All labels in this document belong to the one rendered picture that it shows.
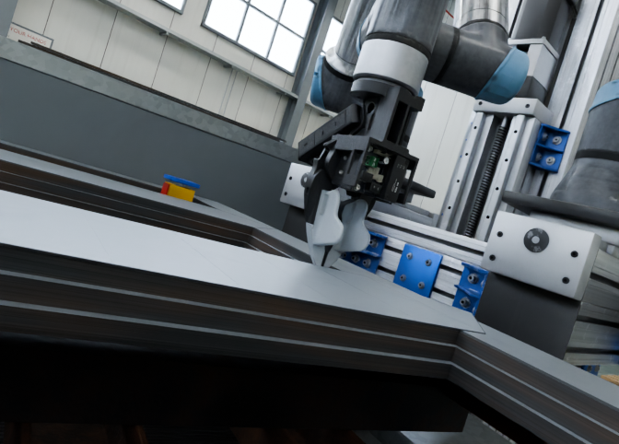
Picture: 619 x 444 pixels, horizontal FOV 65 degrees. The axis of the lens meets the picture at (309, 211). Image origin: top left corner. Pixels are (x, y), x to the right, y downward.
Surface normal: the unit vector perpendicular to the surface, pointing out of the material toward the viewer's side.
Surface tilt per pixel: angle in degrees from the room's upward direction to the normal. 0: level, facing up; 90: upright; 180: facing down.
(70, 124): 90
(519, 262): 90
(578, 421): 90
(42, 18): 90
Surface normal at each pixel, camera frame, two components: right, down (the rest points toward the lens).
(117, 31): 0.65, 0.22
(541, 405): -0.82, -0.25
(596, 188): -0.51, -0.47
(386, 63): -0.21, -0.04
